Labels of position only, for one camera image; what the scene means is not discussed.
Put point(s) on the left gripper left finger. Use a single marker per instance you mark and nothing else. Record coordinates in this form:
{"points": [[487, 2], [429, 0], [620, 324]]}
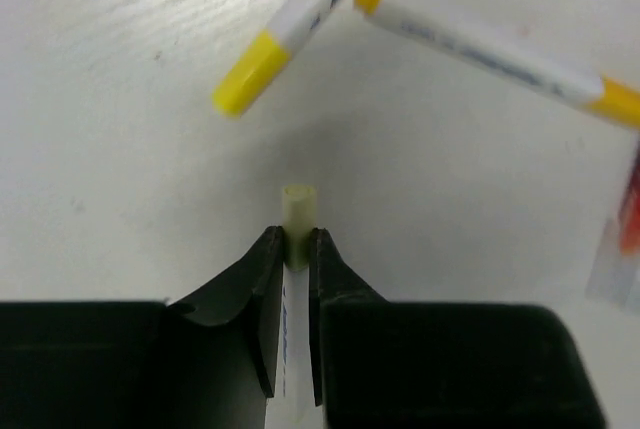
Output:
{"points": [[208, 360]]}

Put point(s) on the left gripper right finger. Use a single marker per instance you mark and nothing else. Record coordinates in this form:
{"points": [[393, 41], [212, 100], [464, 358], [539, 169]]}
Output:
{"points": [[382, 364]]}

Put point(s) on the white pen vertical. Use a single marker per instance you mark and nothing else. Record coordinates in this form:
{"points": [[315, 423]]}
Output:
{"points": [[294, 397]]}

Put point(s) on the red pen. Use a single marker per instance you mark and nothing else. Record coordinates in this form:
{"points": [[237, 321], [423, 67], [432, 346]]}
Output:
{"points": [[629, 213]]}

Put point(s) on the green ink pen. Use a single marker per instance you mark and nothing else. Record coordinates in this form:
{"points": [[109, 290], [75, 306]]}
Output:
{"points": [[614, 276]]}

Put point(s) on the white pen orange tip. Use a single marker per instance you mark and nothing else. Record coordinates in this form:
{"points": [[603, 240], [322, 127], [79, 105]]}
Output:
{"points": [[439, 25]]}

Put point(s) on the white pen yellow band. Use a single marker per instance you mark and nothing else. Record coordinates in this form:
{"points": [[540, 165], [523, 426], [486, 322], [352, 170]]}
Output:
{"points": [[269, 53]]}

